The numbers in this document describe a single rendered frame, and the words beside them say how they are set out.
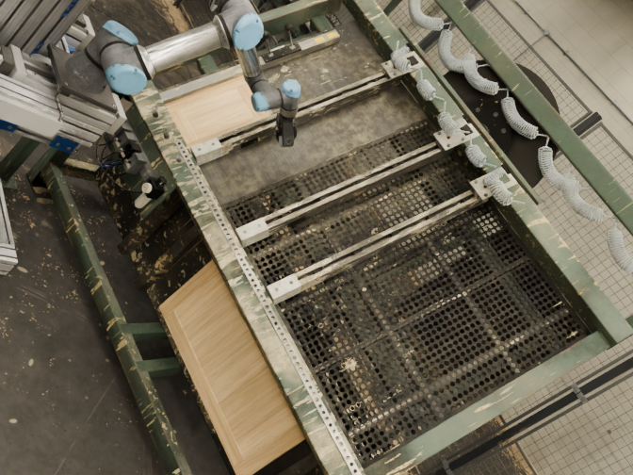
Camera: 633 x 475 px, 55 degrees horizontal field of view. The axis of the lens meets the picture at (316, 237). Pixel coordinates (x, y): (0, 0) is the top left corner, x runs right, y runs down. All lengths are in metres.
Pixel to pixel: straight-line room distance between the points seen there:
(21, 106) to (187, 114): 1.00
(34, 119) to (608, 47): 6.50
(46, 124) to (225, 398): 1.38
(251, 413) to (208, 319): 0.47
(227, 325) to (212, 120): 0.95
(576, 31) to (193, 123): 5.72
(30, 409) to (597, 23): 6.87
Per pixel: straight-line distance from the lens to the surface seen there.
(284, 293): 2.41
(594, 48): 7.73
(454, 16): 3.50
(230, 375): 2.79
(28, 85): 2.24
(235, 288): 2.45
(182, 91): 3.00
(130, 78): 2.10
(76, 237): 3.18
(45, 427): 2.69
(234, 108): 2.94
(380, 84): 3.02
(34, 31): 2.37
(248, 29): 2.12
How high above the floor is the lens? 2.03
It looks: 21 degrees down
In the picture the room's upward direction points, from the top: 50 degrees clockwise
